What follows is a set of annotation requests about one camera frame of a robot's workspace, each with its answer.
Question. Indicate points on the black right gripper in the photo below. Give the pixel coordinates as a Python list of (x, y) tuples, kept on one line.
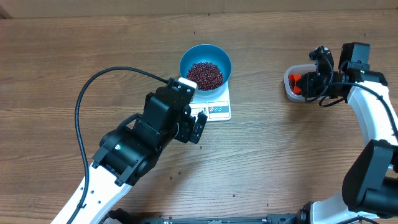
[(309, 84)]

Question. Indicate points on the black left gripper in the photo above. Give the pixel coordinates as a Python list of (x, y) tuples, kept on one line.
[(185, 134)]

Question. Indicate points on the orange measuring scoop blue handle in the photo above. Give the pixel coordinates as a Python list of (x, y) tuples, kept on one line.
[(296, 77)]

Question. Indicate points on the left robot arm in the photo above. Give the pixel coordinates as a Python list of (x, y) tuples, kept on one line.
[(130, 151)]

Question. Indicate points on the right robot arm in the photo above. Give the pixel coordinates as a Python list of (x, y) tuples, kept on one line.
[(367, 192)]

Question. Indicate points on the white digital kitchen scale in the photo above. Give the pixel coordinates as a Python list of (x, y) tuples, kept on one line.
[(215, 104)]

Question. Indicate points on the red beans in bowl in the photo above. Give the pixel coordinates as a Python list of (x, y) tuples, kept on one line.
[(206, 75)]

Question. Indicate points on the blue plastic bowl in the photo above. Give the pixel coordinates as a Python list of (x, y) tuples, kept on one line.
[(206, 53)]

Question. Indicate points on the clear plastic container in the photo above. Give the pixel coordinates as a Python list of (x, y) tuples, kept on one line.
[(296, 69)]

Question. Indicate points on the red adzuki beans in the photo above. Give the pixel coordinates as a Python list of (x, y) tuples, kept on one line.
[(292, 84)]

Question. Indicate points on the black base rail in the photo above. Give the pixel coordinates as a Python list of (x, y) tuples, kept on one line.
[(269, 219)]

